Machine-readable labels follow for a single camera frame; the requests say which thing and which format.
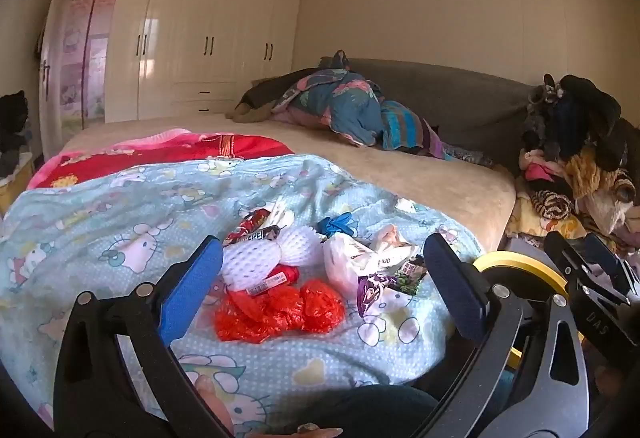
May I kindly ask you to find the purple snack wrapper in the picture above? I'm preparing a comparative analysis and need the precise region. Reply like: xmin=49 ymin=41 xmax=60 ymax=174
xmin=357 ymin=255 xmax=427 ymax=317

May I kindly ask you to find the white printed plastic bag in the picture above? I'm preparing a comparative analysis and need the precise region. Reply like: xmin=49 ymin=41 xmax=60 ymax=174
xmin=322 ymin=224 xmax=419 ymax=301

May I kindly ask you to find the white foam fruit net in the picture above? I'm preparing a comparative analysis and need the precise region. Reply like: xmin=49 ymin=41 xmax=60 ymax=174
xmin=220 ymin=225 xmax=323 ymax=291

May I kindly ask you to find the red plastic bag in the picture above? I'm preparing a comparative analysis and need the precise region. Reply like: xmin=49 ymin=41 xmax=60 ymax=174
xmin=213 ymin=279 xmax=346 ymax=344

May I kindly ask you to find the blue glove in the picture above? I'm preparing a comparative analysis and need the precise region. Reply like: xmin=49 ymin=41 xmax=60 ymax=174
xmin=317 ymin=213 xmax=356 ymax=239

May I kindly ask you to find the red cylinder packet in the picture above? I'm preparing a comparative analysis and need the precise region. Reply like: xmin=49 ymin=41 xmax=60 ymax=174
xmin=246 ymin=265 xmax=299 ymax=297

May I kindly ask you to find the red snack stick wrapper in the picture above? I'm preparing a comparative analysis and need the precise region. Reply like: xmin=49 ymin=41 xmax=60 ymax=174
xmin=222 ymin=208 xmax=281 ymax=247

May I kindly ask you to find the yellow rim trash bin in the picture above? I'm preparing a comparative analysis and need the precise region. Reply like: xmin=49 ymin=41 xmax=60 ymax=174
xmin=474 ymin=250 xmax=570 ymax=372

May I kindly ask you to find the person left hand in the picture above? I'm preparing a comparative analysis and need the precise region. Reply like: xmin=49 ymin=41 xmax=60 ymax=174
xmin=194 ymin=376 xmax=343 ymax=438

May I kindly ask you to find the beige bed mattress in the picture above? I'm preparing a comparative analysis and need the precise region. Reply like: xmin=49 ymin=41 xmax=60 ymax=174
xmin=64 ymin=114 xmax=516 ymax=251

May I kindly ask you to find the pile of clothes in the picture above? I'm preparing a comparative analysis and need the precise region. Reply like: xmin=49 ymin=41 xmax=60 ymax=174
xmin=506 ymin=74 xmax=639 ymax=254

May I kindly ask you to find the Hello Kitty blue blanket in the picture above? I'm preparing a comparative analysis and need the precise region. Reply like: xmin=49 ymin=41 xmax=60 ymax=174
xmin=1 ymin=155 xmax=484 ymax=437

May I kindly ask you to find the striped colourful cloth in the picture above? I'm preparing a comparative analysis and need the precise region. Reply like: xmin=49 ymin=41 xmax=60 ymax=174
xmin=381 ymin=100 xmax=446 ymax=159

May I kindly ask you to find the red pink blanket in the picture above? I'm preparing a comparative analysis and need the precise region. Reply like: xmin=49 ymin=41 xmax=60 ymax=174
xmin=27 ymin=129 xmax=292 ymax=190

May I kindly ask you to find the blue floral quilt bundle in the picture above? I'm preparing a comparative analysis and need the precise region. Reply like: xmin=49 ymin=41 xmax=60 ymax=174
xmin=271 ymin=50 xmax=383 ymax=146

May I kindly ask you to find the black bag on floor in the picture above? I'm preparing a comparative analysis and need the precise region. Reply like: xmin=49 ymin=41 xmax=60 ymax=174
xmin=0 ymin=90 xmax=28 ymax=179

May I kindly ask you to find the brown dark garment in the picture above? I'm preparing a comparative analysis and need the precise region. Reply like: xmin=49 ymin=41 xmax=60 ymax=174
xmin=226 ymin=67 xmax=317 ymax=124

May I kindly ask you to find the cream wardrobe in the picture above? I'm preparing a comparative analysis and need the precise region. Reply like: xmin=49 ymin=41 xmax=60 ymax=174
xmin=49 ymin=0 xmax=306 ymax=124

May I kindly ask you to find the pink sliding door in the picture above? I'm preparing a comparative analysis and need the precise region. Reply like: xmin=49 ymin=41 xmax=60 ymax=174
xmin=58 ymin=0 xmax=116 ymax=142

